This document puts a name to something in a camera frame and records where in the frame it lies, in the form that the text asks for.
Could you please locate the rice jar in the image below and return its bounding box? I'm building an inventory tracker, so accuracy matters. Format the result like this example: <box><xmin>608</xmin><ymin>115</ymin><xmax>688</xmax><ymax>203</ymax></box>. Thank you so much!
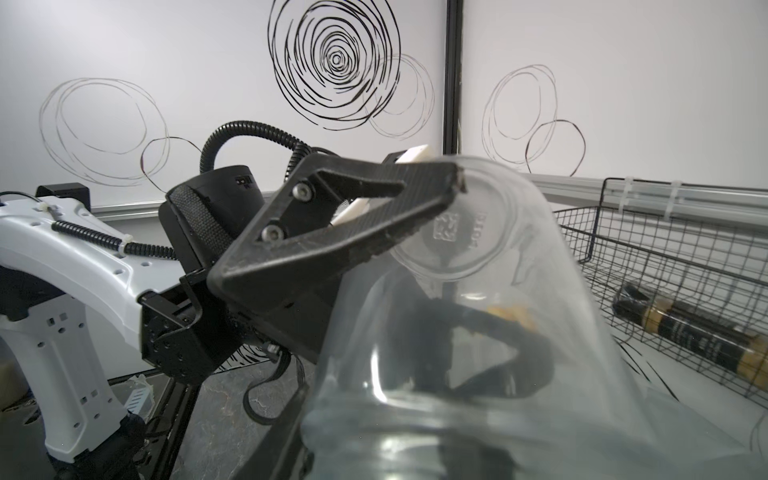
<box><xmin>301</xmin><ymin>156</ymin><xmax>767</xmax><ymax>479</ymax></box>

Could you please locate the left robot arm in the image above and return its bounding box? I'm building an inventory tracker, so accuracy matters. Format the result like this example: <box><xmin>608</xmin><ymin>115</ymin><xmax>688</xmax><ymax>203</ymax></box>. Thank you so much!
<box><xmin>1</xmin><ymin>153</ymin><xmax>466</xmax><ymax>479</ymax></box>

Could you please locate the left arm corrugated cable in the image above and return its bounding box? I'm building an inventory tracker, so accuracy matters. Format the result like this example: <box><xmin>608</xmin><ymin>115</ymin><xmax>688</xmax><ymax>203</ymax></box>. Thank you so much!
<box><xmin>47</xmin><ymin>119</ymin><xmax>337</xmax><ymax>260</ymax></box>

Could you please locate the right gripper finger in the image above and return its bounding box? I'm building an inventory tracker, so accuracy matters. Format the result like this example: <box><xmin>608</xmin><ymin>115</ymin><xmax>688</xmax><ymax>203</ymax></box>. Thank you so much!
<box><xmin>234</xmin><ymin>384</ymin><xmax>309</xmax><ymax>480</ymax></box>

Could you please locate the black wire wall basket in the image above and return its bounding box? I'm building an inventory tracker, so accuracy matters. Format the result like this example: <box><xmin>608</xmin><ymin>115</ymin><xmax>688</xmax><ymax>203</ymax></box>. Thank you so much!
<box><xmin>555</xmin><ymin>178</ymin><xmax>767</xmax><ymax>406</ymax></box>

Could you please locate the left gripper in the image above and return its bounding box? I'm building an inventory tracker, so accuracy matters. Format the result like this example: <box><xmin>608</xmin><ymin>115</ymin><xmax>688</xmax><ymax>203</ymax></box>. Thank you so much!
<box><xmin>139</xmin><ymin>154</ymin><xmax>465</xmax><ymax>384</ymax></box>

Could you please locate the bottle in wire basket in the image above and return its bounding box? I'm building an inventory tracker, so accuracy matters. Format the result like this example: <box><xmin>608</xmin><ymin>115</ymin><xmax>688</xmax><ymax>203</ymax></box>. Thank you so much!
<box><xmin>612</xmin><ymin>282</ymin><xmax>767</xmax><ymax>391</ymax></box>

